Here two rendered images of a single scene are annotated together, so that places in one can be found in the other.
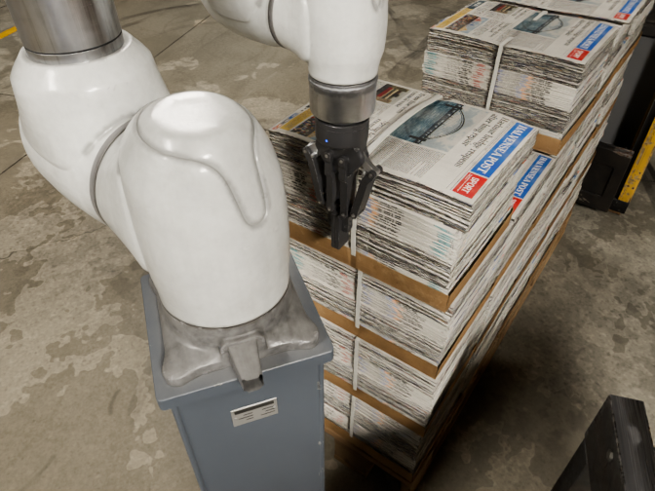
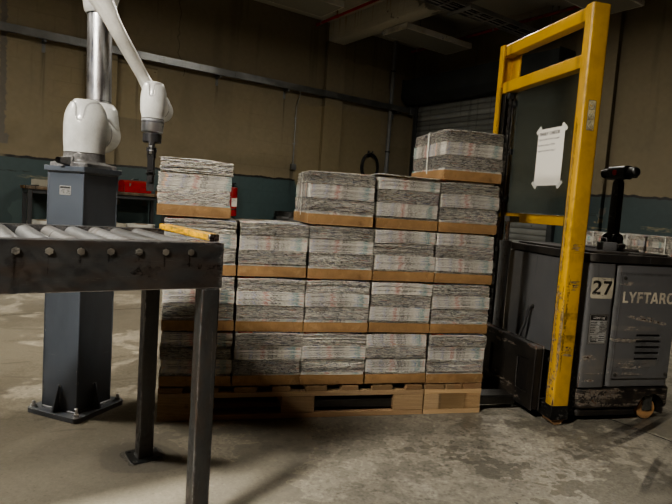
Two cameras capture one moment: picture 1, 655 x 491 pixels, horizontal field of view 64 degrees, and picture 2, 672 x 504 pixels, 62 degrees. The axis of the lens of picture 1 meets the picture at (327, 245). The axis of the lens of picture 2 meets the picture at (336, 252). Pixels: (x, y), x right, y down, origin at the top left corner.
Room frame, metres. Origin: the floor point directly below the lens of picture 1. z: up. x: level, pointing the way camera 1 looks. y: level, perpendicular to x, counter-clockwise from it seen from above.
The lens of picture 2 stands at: (-0.62, -2.13, 0.92)
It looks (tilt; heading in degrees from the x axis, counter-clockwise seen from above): 5 degrees down; 40
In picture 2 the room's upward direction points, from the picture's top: 4 degrees clockwise
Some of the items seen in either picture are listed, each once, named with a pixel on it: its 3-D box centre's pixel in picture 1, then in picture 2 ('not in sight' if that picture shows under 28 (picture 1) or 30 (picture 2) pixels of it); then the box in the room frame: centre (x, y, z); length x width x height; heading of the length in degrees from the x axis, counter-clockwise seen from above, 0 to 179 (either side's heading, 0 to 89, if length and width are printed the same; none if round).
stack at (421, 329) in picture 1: (457, 254); (295, 313); (1.19, -0.40, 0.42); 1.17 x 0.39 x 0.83; 145
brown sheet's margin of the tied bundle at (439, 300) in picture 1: (443, 240); (194, 210); (0.74, -0.22, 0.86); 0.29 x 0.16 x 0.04; 144
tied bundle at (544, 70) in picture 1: (513, 72); (332, 199); (1.30, -0.48, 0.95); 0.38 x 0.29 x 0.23; 54
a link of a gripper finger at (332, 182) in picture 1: (333, 178); not in sight; (0.66, -0.01, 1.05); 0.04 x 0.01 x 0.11; 145
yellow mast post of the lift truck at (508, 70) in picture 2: not in sight; (496, 207); (2.32, -0.80, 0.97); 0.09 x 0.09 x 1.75; 55
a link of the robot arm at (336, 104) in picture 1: (342, 94); (152, 126); (0.66, -0.02, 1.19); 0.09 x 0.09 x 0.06
